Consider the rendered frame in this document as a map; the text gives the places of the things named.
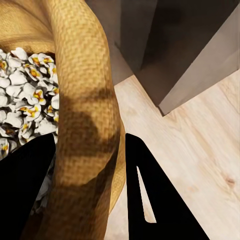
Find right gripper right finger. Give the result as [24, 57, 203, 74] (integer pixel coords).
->
[125, 133, 210, 240]

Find popcorn bag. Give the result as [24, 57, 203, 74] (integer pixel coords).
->
[0, 0, 127, 240]

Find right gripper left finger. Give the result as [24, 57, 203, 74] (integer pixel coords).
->
[0, 133, 56, 240]

